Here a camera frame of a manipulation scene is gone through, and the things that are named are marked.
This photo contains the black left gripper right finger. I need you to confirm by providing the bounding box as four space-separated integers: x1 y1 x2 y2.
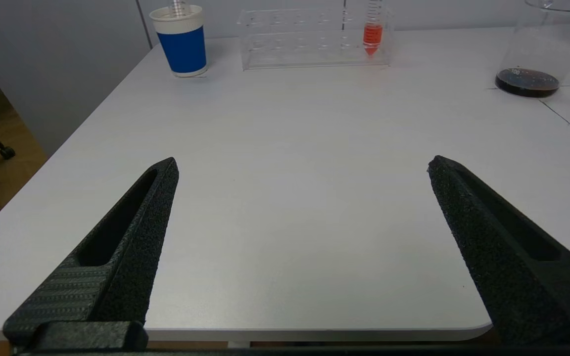
427 155 570 347

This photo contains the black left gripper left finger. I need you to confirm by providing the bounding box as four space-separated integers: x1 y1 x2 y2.
3 157 180 353

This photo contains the clear glass beaker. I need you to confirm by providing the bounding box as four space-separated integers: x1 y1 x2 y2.
494 0 570 98

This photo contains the clear acrylic test tube rack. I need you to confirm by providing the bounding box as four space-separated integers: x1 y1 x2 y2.
238 5 393 71

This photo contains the test tube with red pigment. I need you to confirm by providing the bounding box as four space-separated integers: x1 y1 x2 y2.
363 0 384 57

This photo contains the white paper cup blue sleeve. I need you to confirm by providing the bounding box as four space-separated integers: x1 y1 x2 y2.
149 5 208 78

